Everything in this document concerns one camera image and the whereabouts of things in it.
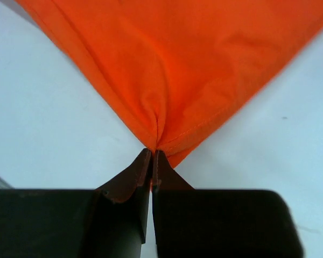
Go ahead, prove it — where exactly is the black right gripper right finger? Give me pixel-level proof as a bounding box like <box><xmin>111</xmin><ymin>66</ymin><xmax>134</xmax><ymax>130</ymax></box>
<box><xmin>152</xmin><ymin>150</ymin><xmax>304</xmax><ymax>257</ymax></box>

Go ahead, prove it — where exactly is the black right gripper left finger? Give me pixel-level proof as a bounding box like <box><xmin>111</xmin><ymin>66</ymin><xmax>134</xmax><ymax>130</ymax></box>
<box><xmin>0</xmin><ymin>149</ymin><xmax>152</xmax><ymax>257</ymax></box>

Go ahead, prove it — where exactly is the orange t shirt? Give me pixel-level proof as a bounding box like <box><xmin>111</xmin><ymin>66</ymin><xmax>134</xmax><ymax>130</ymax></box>
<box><xmin>19</xmin><ymin>0</ymin><xmax>323</xmax><ymax>166</ymax></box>

